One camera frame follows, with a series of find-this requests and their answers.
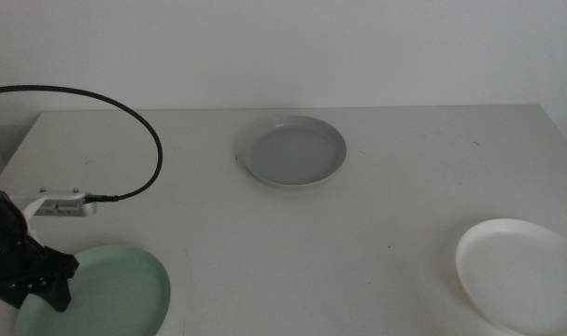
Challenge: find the mint green shallow bowl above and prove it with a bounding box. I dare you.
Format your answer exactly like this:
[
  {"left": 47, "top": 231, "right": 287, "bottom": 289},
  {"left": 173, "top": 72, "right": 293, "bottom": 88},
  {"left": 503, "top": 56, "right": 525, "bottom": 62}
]
[{"left": 14, "top": 244, "right": 172, "bottom": 336}]

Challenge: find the white shallow bowl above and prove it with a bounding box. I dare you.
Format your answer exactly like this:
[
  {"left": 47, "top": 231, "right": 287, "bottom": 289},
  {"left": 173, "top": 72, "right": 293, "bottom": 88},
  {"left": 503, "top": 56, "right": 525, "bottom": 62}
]
[{"left": 454, "top": 217, "right": 567, "bottom": 336}]

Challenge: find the black left camera cable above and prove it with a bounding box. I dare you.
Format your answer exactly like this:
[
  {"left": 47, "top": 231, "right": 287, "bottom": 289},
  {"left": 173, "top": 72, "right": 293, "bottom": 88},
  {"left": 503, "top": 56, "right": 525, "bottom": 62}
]
[{"left": 0, "top": 85, "right": 164, "bottom": 203}]

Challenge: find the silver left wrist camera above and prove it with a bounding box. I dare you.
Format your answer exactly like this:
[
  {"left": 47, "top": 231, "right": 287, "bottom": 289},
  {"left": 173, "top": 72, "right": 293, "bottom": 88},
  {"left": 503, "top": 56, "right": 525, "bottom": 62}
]
[{"left": 34, "top": 195, "right": 98, "bottom": 218}]

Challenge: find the grey shallow bowl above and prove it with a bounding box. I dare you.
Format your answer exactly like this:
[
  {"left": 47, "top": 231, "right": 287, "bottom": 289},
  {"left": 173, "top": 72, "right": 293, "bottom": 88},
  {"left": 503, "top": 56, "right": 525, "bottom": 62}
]
[{"left": 242, "top": 115, "right": 348, "bottom": 189}]

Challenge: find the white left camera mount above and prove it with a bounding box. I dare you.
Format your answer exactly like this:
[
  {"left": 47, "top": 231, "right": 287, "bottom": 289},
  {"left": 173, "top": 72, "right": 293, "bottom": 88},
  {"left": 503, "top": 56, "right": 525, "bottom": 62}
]
[{"left": 0, "top": 186, "right": 92, "bottom": 245}]

